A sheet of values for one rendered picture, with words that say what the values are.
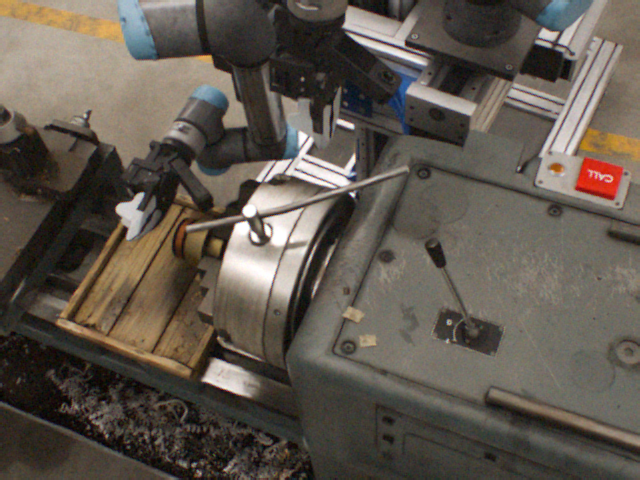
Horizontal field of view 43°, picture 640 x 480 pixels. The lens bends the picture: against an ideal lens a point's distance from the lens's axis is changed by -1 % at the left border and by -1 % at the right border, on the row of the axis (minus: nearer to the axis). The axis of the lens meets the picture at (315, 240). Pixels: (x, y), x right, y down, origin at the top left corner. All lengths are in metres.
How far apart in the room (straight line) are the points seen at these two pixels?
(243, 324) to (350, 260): 0.21
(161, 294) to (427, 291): 0.65
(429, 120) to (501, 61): 0.17
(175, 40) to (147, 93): 1.90
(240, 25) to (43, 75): 2.18
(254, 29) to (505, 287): 0.57
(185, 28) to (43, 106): 2.04
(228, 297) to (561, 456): 0.54
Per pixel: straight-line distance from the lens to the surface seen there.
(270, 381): 1.54
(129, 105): 3.21
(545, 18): 1.43
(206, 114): 1.59
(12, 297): 1.69
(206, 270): 1.39
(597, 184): 1.29
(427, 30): 1.62
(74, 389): 1.97
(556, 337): 1.15
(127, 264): 1.70
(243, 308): 1.26
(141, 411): 1.88
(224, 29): 1.33
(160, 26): 1.34
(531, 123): 2.75
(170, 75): 3.27
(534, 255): 1.21
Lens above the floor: 2.27
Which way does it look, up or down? 57 degrees down
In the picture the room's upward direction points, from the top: 8 degrees counter-clockwise
